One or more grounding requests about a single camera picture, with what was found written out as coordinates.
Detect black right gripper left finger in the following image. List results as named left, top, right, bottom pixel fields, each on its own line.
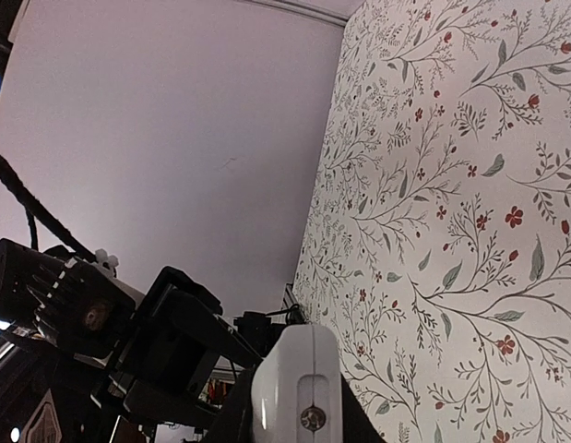
left=201, top=367, right=256, bottom=443

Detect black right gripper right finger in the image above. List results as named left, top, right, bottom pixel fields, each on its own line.
left=341, top=377, right=386, bottom=443

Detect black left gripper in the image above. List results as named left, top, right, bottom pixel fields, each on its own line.
left=91, top=267, right=262, bottom=429

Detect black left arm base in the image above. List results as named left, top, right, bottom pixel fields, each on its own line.
left=233, top=304, right=306, bottom=357

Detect floral patterned table mat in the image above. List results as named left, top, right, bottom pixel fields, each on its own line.
left=293, top=0, right=571, bottom=442

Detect aluminium table edge rail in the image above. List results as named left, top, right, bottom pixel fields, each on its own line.
left=283, top=283, right=308, bottom=325

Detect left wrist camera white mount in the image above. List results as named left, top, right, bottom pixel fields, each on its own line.
left=0, top=238, right=136, bottom=359

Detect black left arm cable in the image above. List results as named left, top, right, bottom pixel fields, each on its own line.
left=0, top=151, right=101, bottom=262

